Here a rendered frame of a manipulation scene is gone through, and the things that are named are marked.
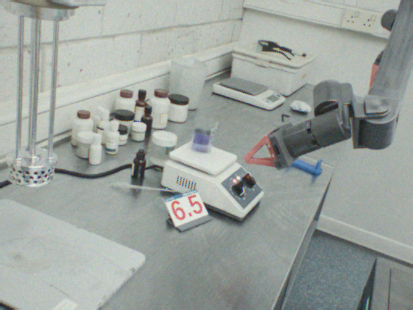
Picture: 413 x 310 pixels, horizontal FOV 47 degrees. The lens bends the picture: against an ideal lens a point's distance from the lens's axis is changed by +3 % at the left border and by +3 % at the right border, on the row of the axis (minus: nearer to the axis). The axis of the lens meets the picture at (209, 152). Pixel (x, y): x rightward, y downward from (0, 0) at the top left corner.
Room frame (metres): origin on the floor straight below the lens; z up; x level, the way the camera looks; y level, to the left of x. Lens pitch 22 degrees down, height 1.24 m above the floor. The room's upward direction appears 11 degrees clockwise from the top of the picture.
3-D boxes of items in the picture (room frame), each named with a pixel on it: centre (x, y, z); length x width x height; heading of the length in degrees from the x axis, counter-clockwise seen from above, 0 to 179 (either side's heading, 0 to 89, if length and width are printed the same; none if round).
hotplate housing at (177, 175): (0.94, -0.01, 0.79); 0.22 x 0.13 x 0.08; 68
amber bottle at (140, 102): (1.30, 0.23, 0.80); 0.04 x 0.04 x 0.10
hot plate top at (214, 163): (0.95, 0.01, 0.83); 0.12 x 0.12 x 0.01; 68
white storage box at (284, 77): (2.16, -0.21, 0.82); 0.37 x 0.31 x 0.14; 160
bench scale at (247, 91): (1.83, -0.11, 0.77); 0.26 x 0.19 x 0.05; 67
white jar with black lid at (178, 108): (1.40, 0.13, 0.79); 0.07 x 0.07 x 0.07
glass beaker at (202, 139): (0.97, 0.02, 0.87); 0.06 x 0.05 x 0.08; 147
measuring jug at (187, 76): (1.54, 0.13, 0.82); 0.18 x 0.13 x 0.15; 176
